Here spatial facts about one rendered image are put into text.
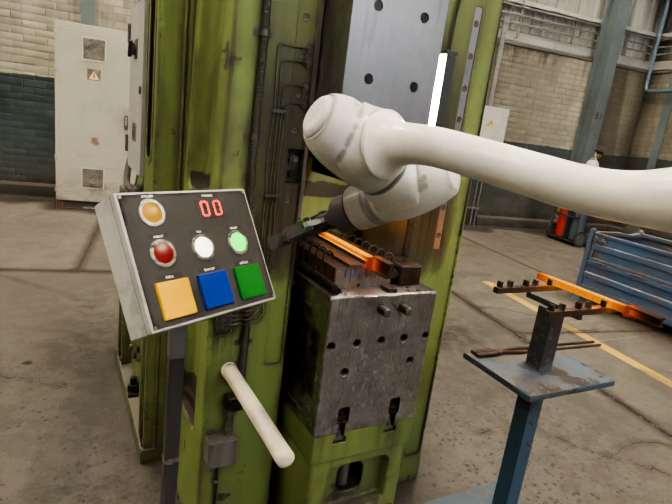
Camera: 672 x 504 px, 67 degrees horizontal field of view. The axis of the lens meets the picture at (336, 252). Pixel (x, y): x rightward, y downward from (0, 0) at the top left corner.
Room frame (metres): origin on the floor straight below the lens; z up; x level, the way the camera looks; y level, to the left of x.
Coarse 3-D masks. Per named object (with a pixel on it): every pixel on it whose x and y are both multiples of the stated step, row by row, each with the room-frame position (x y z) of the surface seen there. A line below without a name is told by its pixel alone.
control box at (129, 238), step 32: (160, 192) 1.03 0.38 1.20; (192, 192) 1.10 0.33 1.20; (224, 192) 1.17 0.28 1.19; (128, 224) 0.94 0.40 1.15; (160, 224) 0.99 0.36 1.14; (192, 224) 1.06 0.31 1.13; (224, 224) 1.13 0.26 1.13; (128, 256) 0.92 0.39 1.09; (192, 256) 1.02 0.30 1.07; (224, 256) 1.08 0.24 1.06; (256, 256) 1.16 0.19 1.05; (128, 288) 0.91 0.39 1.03; (192, 288) 0.98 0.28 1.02; (128, 320) 0.91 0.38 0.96; (160, 320) 0.89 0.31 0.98; (192, 320) 0.95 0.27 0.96
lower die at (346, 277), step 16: (304, 240) 1.69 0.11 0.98; (320, 240) 1.69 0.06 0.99; (304, 256) 1.58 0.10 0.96; (320, 256) 1.51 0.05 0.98; (336, 256) 1.50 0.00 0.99; (352, 256) 1.51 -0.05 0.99; (336, 272) 1.40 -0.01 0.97; (352, 272) 1.43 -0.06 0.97; (368, 272) 1.46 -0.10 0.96; (352, 288) 1.43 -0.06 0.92
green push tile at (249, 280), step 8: (256, 264) 1.14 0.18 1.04; (240, 272) 1.09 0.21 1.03; (248, 272) 1.11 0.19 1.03; (256, 272) 1.13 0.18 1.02; (240, 280) 1.08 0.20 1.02; (248, 280) 1.10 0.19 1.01; (256, 280) 1.11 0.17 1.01; (240, 288) 1.07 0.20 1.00; (248, 288) 1.08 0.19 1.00; (256, 288) 1.10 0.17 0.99; (264, 288) 1.12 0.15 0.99; (240, 296) 1.07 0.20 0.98; (248, 296) 1.07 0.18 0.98; (256, 296) 1.10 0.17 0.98
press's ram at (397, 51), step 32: (352, 0) 1.38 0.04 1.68; (384, 0) 1.42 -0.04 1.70; (416, 0) 1.47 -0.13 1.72; (448, 0) 1.52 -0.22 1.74; (352, 32) 1.38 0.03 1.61; (384, 32) 1.43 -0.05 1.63; (416, 32) 1.48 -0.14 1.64; (320, 64) 1.50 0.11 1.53; (352, 64) 1.39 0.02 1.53; (384, 64) 1.43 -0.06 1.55; (416, 64) 1.49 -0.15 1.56; (320, 96) 1.48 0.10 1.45; (352, 96) 1.39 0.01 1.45; (384, 96) 1.44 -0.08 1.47; (416, 96) 1.50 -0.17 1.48
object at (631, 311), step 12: (540, 276) 1.77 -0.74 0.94; (552, 276) 1.76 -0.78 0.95; (564, 288) 1.68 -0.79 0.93; (576, 288) 1.64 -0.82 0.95; (600, 300) 1.56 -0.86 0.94; (612, 300) 1.55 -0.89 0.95; (624, 312) 1.48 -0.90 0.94; (636, 312) 1.47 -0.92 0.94; (648, 312) 1.45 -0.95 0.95; (648, 324) 1.42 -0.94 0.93; (660, 324) 1.41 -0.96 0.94
